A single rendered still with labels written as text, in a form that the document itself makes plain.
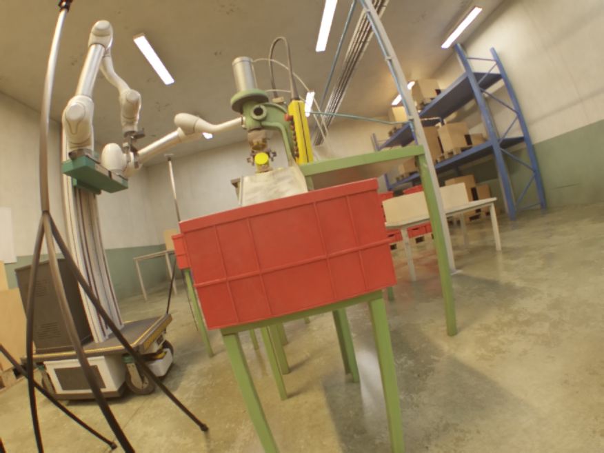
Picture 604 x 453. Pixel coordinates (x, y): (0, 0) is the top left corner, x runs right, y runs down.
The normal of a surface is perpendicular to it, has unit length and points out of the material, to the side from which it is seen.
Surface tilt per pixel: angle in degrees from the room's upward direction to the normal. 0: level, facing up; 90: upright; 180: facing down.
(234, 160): 90
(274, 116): 90
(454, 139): 90
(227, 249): 90
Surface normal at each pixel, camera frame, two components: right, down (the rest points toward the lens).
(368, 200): 0.09, -0.03
